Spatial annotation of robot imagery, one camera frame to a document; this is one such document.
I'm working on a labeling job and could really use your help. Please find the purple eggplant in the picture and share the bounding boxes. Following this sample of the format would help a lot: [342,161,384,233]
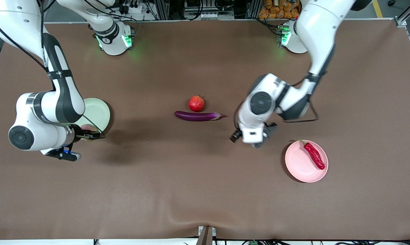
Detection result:
[174,111,227,122]

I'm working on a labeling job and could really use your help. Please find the red pomegranate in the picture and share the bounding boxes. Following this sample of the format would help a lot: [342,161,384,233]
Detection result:
[189,95,205,113]

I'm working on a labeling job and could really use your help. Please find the red chili pepper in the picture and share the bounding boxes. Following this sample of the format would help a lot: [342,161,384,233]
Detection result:
[296,139,326,170]

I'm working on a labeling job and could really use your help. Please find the pale green plate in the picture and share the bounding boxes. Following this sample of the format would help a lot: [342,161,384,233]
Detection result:
[74,98,111,134]

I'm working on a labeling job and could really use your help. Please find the brown table cloth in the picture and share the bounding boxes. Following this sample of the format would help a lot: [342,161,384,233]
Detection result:
[0,19,410,241]

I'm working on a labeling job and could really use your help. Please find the pink plate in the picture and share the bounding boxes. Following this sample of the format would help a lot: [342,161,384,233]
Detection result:
[285,140,329,183]

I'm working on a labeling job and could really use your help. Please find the white terminal block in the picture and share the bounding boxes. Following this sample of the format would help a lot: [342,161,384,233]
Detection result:
[200,12,234,20]

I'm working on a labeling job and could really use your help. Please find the white power strip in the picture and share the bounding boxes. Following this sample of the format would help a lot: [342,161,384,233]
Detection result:
[118,3,144,14]

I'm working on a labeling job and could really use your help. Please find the bag of orange fruit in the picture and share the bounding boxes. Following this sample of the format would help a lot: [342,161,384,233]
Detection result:
[258,0,301,19]

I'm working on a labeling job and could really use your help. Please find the grey metal table bracket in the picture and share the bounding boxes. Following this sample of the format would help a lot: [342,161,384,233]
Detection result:
[198,225,217,245]

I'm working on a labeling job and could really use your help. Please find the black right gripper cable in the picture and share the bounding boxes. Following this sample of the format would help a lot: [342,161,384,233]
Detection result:
[0,0,106,138]

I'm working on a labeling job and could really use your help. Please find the aluminium frame post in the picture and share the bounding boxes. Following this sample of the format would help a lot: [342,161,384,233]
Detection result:
[394,0,410,72]

